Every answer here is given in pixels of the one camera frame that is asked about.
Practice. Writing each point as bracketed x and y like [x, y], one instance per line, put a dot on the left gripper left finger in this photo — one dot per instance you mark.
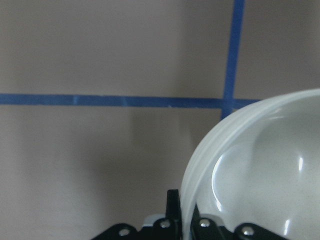
[173, 210]

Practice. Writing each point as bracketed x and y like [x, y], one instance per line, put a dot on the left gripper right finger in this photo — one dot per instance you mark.
[195, 224]

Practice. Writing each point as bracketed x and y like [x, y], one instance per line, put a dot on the white ceramic bowl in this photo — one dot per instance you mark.
[260, 165]

